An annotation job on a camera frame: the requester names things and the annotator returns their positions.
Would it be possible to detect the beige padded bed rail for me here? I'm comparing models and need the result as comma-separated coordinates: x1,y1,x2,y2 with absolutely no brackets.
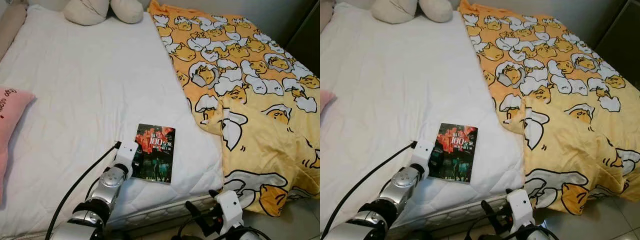
0,2,28,61
320,0,336,33

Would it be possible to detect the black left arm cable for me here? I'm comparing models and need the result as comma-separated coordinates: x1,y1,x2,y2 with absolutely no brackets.
320,141,417,238
45,141,122,240

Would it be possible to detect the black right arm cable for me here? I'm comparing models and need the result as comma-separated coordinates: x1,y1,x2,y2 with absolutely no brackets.
465,200,561,240
177,200,271,240

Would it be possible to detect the yellow cartoon blanket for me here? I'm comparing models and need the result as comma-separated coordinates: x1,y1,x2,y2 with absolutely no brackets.
148,0,321,218
457,0,640,217

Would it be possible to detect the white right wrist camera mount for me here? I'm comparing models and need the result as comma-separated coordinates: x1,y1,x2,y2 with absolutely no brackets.
215,190,245,233
506,189,536,232

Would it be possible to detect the dark wooden cabinet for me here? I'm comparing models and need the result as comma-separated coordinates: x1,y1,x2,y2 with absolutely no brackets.
594,0,640,92
284,0,321,78

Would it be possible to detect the pink pillow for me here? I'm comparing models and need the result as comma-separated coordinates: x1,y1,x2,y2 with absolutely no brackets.
0,86,37,203
320,89,337,113

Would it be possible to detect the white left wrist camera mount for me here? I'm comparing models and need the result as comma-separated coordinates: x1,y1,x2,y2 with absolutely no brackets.
114,140,140,176
411,140,436,176

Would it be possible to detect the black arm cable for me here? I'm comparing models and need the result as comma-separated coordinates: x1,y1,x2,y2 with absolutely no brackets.
45,141,122,240
177,200,271,240
320,141,417,238
465,200,561,240

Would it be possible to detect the white quilted mattress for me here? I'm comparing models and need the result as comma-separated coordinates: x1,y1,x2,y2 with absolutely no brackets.
0,4,225,238
320,7,526,233

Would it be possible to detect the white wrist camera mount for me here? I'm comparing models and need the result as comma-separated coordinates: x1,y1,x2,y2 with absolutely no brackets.
114,140,140,176
215,190,245,233
411,140,436,176
506,189,536,232

